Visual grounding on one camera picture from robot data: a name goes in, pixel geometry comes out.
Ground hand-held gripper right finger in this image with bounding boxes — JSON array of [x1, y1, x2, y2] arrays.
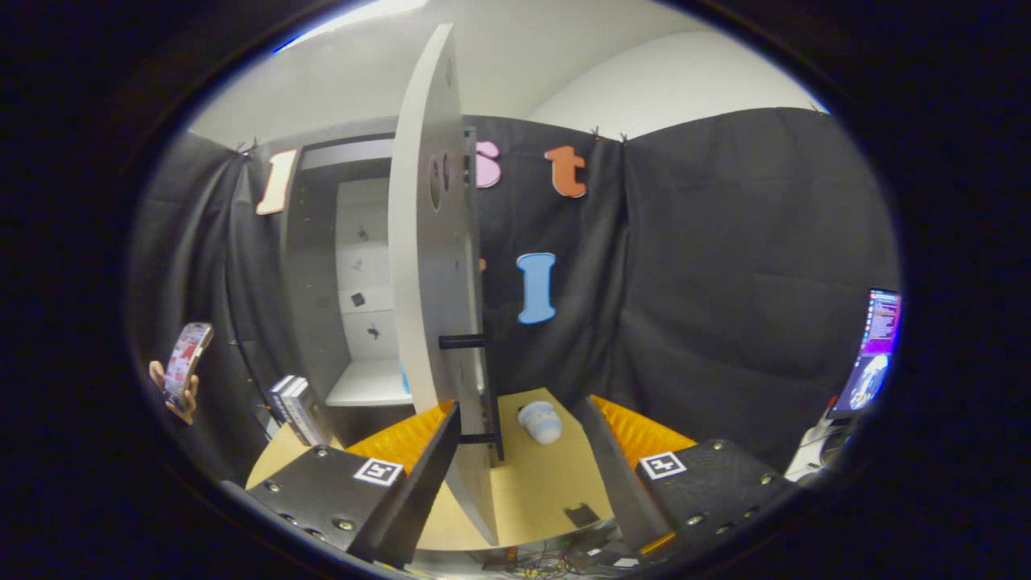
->
[[573, 395, 798, 557]]

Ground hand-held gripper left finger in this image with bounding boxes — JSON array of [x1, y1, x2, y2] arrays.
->
[[219, 400, 462, 566]]

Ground white cabinet door black handle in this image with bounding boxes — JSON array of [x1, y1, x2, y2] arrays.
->
[[388, 23, 504, 547]]

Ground smartphone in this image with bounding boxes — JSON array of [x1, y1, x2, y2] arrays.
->
[[164, 322, 215, 408]]

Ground white blue plush toy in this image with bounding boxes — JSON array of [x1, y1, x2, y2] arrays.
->
[[517, 400, 565, 445]]

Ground upright book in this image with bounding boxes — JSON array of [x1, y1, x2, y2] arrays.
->
[[282, 379, 333, 446], [268, 375, 311, 444]]

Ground black backdrop cloth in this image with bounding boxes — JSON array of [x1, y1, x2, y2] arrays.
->
[[129, 107, 901, 484]]

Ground grey cabinet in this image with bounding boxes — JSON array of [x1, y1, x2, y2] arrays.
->
[[278, 137, 420, 448]]

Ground lit computer screen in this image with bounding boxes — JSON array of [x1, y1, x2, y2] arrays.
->
[[830, 288, 903, 418]]

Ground tangled cables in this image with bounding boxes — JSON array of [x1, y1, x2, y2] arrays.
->
[[475, 541, 645, 577]]

